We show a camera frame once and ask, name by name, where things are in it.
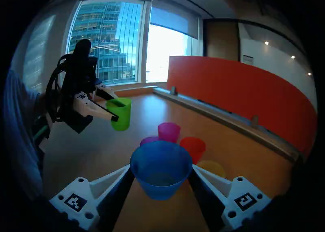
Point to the pink plastic cup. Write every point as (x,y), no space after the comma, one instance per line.
(168,132)

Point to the yellow plastic cup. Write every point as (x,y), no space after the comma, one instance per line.
(212,167)

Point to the blue plastic cup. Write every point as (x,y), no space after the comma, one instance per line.
(161,171)

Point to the red plastic cup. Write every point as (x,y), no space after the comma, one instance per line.
(193,148)

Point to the person's body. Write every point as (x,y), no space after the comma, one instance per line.
(20,140)

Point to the purple plastic cup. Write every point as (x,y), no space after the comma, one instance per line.
(148,140)

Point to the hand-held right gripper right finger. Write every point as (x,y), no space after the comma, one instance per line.
(226,191)

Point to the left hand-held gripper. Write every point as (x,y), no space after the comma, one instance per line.
(76,72)

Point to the red desk screen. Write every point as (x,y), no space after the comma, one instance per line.
(243,94)

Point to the green plastic cup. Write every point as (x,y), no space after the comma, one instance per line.
(121,115)

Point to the person's left hand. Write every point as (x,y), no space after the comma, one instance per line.
(43,115)

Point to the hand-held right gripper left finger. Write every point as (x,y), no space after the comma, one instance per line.
(99,188)

